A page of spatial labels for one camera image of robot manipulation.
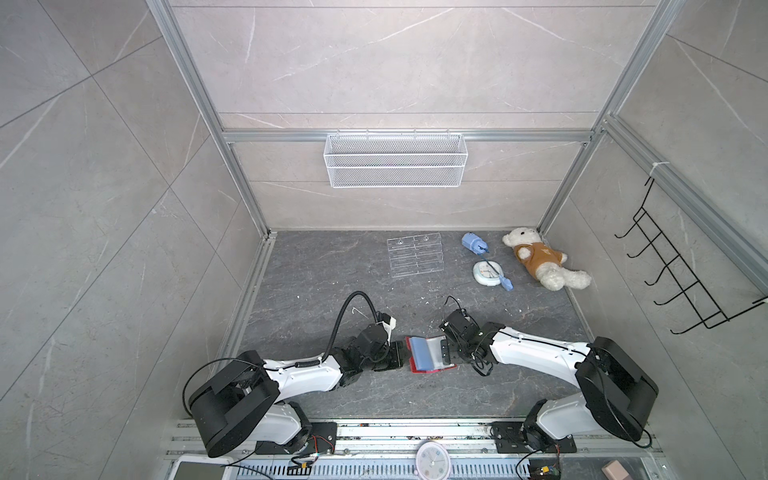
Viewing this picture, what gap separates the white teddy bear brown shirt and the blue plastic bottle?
0.12 m

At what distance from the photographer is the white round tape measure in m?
1.03

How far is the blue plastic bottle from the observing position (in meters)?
1.09

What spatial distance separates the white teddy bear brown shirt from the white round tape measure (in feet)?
0.28
